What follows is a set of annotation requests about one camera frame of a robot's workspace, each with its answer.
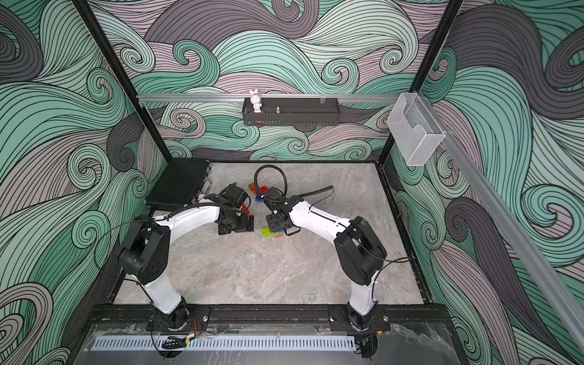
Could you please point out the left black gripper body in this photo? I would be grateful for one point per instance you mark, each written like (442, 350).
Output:
(238, 223)

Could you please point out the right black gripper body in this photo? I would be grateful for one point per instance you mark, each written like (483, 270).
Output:
(274, 223)

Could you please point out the lime long lego brick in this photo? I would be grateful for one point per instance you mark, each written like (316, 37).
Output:
(267, 232)

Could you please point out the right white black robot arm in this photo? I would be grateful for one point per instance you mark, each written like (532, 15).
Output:
(361, 254)

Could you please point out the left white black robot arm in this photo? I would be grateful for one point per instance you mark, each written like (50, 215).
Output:
(146, 250)

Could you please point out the black case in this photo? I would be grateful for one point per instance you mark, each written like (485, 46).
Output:
(179, 185)

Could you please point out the white pink bunny figurine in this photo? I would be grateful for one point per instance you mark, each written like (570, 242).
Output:
(256, 101)

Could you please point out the black wall shelf tray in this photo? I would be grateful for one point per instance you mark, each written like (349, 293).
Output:
(291, 111)

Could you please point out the horizontal aluminium rail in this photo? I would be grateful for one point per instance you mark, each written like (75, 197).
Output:
(237, 98)

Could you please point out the clear acrylic wall holder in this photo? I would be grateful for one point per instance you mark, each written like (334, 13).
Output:
(415, 128)

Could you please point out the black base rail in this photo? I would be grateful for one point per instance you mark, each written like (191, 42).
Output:
(336, 317)

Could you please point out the white slotted cable duct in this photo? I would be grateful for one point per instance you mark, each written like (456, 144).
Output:
(229, 343)

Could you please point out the right wall aluminium rail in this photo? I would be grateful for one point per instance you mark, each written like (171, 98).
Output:
(465, 149)

